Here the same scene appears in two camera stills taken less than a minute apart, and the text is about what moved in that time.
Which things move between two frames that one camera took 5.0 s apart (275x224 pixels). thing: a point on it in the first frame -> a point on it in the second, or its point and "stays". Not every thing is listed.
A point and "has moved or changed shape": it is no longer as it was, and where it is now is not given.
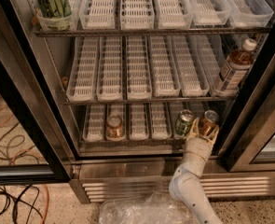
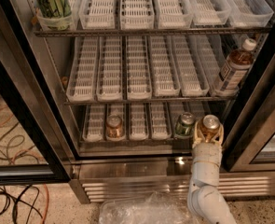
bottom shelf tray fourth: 160,121 stays
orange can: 209,119 has moved or changed shape
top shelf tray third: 136,7 stays
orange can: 114,126 stays
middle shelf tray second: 110,84 stays
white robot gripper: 199,146 -> 206,153
